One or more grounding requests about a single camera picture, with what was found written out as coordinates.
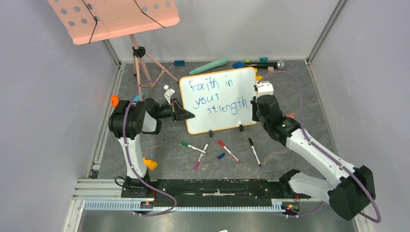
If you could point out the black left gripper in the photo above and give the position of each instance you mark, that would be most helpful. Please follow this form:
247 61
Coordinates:
178 113

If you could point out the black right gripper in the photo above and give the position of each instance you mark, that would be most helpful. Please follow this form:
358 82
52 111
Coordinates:
255 108

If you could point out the yellow framed whiteboard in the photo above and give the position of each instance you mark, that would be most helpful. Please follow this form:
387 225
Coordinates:
218 100

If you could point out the blue marker cap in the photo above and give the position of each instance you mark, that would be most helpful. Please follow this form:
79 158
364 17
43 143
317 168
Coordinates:
221 156

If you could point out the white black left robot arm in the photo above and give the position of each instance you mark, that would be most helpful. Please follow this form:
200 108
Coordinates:
131 119

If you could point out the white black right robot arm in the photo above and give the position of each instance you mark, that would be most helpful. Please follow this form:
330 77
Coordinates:
347 189

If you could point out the green whiteboard marker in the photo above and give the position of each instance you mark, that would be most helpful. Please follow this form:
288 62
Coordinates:
192 147

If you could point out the black whiteboard marker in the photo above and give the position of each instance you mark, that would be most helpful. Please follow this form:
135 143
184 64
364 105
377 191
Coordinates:
254 151

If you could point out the red whiteboard marker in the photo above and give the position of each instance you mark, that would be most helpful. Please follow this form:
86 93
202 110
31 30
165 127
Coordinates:
230 152

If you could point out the pink whiteboard marker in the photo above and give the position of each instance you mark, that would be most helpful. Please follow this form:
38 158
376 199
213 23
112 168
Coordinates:
200 157

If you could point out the orange half-round block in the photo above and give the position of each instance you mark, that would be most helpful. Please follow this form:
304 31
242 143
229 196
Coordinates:
291 115

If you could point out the black silver microphone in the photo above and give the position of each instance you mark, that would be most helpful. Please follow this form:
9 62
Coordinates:
264 65

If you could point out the blue brick behind board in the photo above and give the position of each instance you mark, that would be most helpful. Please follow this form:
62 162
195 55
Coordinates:
238 65

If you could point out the dark blue brick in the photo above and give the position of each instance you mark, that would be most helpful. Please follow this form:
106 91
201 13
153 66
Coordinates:
179 63

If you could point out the yellow wedge block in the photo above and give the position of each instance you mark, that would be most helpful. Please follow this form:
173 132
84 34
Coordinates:
152 165

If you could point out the teal toy tube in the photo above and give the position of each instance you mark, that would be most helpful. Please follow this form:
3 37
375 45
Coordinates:
219 62

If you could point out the orange toy block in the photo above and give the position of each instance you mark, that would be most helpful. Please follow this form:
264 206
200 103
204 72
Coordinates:
114 100

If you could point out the pink music stand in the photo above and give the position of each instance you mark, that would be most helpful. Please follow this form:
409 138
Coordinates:
96 20

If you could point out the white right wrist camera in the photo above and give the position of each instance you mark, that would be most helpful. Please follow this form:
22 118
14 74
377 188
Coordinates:
264 88

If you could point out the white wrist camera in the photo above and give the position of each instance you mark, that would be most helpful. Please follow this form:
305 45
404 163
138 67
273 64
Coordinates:
264 88
168 93

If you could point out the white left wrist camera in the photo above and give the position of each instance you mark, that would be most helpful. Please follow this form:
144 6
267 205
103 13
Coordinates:
168 93

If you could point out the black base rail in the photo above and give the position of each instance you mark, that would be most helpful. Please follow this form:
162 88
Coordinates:
211 192

